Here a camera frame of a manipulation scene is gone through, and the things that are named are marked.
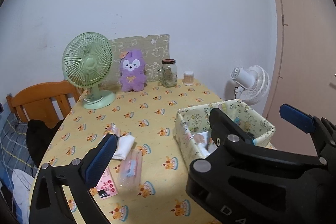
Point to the yellow cartoon printed storage box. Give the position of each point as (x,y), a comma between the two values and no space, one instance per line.
(185,145)

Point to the black cloth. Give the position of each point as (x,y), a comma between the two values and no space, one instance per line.
(42,137)

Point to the pink printed packet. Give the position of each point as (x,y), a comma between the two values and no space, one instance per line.
(106,183)

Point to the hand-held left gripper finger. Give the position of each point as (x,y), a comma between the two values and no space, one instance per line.
(102,158)

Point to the blue plaid pillow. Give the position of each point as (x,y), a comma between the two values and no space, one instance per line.
(13,142)

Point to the white towel pack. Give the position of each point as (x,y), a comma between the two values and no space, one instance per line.
(124,146)

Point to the glass jar with dark lid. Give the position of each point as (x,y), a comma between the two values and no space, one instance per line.
(169,74)

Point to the beige door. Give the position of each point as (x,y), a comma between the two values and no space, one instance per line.
(307,29)

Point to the colourful snack packet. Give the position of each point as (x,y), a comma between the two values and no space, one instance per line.
(111,129)

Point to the clear pink tissue pack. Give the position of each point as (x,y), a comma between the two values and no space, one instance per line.
(130,170)

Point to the white crumpled clothing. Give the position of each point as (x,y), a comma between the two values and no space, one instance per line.
(22,187)

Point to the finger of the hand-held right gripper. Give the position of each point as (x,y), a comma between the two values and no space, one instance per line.
(296,117)
(231,129)

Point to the yellow cake printed tablecloth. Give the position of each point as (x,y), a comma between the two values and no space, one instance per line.
(157,113)

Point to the white standing fan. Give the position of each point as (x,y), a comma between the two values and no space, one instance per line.
(252,85)

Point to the purple plush toy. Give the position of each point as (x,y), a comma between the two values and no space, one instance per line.
(132,74)

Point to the printed cardboard board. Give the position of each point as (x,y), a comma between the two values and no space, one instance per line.
(157,45)

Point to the green desk fan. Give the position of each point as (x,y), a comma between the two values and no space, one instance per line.
(88,64)

